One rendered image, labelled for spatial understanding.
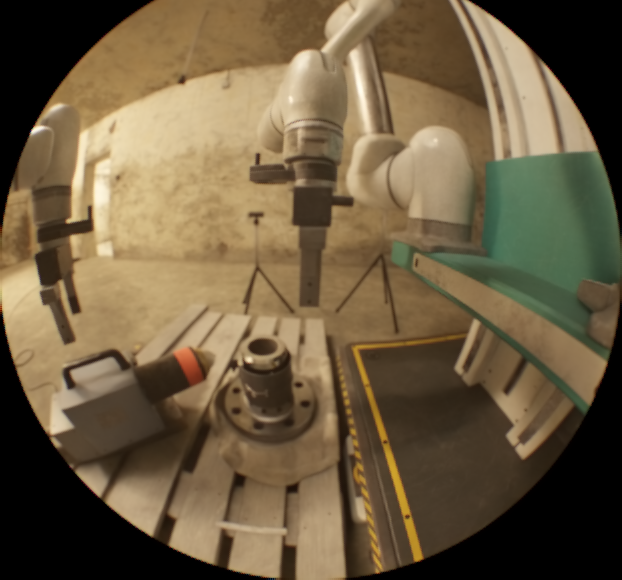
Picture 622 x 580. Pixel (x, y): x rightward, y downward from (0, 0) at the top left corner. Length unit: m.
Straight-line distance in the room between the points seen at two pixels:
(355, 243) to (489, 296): 2.56
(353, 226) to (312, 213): 2.50
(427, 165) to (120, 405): 0.78
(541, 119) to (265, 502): 0.99
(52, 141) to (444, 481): 0.82
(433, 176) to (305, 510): 0.74
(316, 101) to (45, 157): 0.43
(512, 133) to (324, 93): 0.41
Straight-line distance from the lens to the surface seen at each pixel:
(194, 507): 0.60
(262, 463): 0.57
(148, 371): 0.54
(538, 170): 0.45
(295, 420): 0.60
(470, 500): 0.46
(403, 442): 0.45
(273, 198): 2.74
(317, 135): 0.30
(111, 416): 0.54
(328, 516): 0.56
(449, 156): 0.46
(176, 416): 0.64
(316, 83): 0.33
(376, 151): 0.57
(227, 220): 2.91
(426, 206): 0.44
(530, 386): 0.56
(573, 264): 0.40
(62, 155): 0.44
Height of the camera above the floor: 0.70
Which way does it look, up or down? 16 degrees down
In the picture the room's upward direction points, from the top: 2 degrees clockwise
